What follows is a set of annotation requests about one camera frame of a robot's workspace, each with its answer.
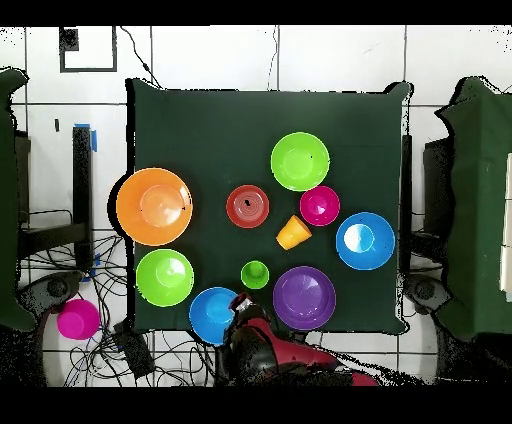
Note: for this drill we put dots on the orange plastic cup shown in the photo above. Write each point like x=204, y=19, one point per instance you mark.
x=294, y=234

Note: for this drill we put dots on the green cloth side table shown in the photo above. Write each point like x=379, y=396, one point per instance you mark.
x=480, y=200
x=8, y=200

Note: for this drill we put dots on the black power brick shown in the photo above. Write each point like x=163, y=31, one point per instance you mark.
x=134, y=352

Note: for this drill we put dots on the black cabinet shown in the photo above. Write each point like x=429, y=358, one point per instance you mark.
x=438, y=188

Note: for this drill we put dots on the dark grey chair base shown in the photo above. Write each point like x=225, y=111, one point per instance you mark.
x=424, y=290
x=56, y=288

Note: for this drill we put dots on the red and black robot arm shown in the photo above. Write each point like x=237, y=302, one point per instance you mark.
x=288, y=348

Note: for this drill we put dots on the blue tape strip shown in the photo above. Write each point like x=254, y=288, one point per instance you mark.
x=94, y=142

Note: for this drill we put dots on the green plastic bowl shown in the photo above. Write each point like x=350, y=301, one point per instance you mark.
x=300, y=161
x=164, y=278

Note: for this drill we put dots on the white round stool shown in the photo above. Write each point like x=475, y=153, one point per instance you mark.
x=54, y=360

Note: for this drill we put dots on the large orange plastic bowl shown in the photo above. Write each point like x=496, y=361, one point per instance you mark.
x=154, y=206

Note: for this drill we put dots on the purple plastic bowl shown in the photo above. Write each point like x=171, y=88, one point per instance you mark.
x=304, y=298

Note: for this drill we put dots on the black stand frame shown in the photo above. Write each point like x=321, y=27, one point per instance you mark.
x=82, y=180
x=407, y=200

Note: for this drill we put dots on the green plastic cup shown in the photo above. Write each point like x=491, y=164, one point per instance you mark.
x=255, y=274

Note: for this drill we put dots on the red-orange plastic bowl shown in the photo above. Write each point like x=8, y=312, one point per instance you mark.
x=248, y=206

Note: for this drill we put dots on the dark green table cloth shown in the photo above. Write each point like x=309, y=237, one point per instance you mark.
x=240, y=112

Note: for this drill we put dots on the pink plastic bowl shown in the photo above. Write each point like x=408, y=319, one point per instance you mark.
x=320, y=206

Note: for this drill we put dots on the black square floor frame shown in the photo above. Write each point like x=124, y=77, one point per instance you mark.
x=68, y=40

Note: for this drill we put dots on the pink plastic cup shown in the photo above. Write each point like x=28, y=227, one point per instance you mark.
x=78, y=320

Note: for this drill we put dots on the blue plastic bowl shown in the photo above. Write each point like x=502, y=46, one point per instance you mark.
x=210, y=316
x=376, y=252

